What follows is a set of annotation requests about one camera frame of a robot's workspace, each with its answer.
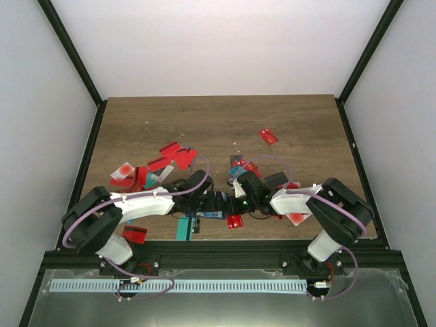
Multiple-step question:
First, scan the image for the navy blue card holder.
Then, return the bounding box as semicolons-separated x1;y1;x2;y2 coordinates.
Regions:
196;191;229;220

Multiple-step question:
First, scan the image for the teal card black stripe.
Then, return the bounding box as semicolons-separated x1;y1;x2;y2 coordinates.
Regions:
176;217;194;241

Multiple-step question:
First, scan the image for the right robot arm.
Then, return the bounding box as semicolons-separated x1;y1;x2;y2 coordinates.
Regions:
224;171;375;275

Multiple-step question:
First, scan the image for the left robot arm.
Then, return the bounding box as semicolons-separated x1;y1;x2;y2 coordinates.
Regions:
61;170;230;275

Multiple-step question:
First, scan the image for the red VIP card centre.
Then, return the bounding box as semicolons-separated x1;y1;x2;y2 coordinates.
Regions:
226;215;244;229

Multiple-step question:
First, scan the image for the black card right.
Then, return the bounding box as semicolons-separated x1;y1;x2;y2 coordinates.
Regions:
264;172;289;189

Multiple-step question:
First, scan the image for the black card upper centre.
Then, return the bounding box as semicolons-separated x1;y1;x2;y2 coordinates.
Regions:
230;155;243;166

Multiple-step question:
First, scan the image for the white card red print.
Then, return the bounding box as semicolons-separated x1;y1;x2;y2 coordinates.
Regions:
155;165;174;183

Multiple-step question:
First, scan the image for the white red dot card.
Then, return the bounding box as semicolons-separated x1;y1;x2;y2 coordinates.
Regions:
286;213;311;226
110;162;135;181

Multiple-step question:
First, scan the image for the red striped card top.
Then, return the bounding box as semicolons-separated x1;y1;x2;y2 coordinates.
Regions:
159;141;181;157

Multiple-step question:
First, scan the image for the red card front left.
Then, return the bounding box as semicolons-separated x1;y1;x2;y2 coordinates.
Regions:
122;225;148;244

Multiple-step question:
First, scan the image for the white red dot card left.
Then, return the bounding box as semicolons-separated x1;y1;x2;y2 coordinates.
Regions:
110;162;135;181

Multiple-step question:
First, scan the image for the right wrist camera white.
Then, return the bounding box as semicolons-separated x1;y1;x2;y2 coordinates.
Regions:
228;178;247;198

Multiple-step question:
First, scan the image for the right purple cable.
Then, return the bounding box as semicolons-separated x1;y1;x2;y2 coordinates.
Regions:
230;155;369;302

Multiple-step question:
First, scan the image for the white slotted cable duct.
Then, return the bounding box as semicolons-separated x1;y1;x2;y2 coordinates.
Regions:
49;279;307;294

